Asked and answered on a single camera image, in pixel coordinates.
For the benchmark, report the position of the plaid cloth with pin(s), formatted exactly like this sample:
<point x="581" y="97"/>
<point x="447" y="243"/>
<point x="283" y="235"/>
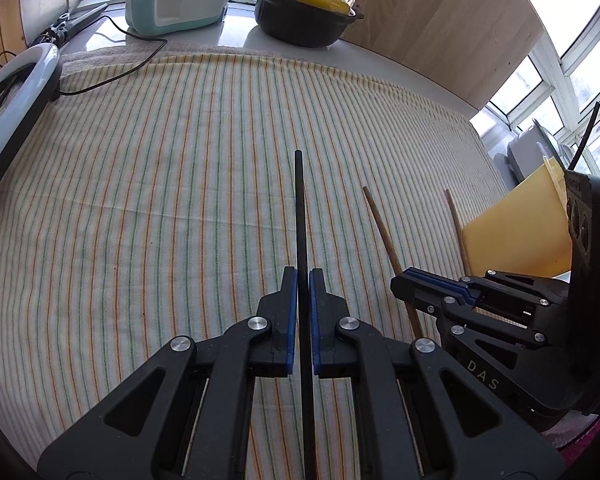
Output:
<point x="105" y="57"/>

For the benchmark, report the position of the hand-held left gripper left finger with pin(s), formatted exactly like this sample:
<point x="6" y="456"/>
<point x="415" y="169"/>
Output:
<point x="290" y="320"/>

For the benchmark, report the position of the yellow plastic container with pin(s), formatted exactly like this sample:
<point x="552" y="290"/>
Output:
<point x="515" y="230"/>

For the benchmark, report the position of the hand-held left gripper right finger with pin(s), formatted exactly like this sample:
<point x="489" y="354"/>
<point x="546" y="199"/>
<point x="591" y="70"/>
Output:
<point x="316" y="320"/>

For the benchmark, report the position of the striped tablecloth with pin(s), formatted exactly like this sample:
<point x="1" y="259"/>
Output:
<point x="155" y="185"/>

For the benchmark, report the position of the light wood board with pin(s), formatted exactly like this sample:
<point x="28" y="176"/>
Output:
<point x="440" y="25"/>

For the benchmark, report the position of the black clay pot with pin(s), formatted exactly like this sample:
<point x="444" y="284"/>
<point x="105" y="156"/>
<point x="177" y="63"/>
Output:
<point x="300" y="27"/>

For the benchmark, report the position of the white floral rice cooker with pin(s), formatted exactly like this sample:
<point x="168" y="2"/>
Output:
<point x="522" y="152"/>

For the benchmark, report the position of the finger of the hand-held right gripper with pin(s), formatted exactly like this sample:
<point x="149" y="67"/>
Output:
<point x="520" y="292"/>
<point x="480" y="345"/>

